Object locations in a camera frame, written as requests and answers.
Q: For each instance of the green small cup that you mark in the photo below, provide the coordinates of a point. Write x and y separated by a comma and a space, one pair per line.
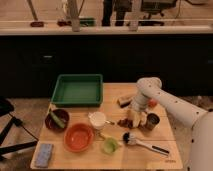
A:
109, 146

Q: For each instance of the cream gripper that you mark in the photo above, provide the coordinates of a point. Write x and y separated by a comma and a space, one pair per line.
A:
137, 118

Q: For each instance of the green cucumber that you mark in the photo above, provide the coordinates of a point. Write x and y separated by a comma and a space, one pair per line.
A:
56, 117

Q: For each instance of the orange fruit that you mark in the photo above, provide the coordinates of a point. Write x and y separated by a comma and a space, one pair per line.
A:
152, 103

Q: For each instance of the white cup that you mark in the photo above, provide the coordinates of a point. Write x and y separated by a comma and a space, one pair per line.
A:
98, 120

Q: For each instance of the blue sponge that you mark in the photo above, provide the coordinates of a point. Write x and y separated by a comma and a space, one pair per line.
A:
43, 155

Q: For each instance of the orange red bowl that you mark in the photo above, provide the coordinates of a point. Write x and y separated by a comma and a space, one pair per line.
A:
78, 137

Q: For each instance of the green plastic tray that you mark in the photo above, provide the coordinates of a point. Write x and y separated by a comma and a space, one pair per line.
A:
78, 90

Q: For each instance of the dark red grape bunch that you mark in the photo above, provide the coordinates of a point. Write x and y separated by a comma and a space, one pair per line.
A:
125, 123

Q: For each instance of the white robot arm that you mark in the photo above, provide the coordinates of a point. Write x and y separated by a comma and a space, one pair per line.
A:
198, 119

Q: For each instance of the metal can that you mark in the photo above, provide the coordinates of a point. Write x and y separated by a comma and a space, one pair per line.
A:
151, 121

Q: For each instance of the dark brown bowl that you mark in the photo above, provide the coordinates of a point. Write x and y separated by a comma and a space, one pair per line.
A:
50, 124

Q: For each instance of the block eraser brush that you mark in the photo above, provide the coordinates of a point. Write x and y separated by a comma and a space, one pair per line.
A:
124, 100

